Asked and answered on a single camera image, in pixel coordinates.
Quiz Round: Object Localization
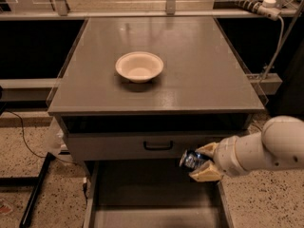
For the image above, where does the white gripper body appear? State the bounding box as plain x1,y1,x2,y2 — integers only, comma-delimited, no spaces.
213,136,248,177

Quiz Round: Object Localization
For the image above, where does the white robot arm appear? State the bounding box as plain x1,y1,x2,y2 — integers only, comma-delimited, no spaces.
189,116,304,182

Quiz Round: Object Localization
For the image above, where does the white striped cable connector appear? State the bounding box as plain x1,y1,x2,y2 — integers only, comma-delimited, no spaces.
228,0,280,21

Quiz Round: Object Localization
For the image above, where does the white paper bowl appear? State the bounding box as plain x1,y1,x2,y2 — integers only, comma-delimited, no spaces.
115,51,164,83

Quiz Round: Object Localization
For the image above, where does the black drawer handle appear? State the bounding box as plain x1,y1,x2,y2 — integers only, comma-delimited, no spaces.
142,141,173,151

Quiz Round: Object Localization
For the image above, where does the grey metal rail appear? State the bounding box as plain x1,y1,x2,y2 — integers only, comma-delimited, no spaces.
0,9,298,21

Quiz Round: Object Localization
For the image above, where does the grey upper drawer front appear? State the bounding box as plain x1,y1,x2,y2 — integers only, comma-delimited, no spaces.
65,130,248,161

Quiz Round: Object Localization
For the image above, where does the grey drawer cabinet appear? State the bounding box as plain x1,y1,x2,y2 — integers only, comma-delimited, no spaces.
47,15,266,228

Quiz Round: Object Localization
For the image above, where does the black metal floor frame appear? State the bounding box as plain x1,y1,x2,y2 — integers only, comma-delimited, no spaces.
0,153,66,228

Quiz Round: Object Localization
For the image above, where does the blue pepsi can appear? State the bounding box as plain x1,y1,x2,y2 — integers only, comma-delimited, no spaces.
180,150,210,172

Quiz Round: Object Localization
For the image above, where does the black floor cable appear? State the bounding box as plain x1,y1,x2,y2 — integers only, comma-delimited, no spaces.
4,110,48,160

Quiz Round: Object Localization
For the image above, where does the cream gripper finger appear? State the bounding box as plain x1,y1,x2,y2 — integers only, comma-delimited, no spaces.
189,161,222,182
196,142,219,158

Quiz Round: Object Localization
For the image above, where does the open grey middle drawer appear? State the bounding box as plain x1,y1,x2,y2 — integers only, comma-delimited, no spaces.
84,159,234,228

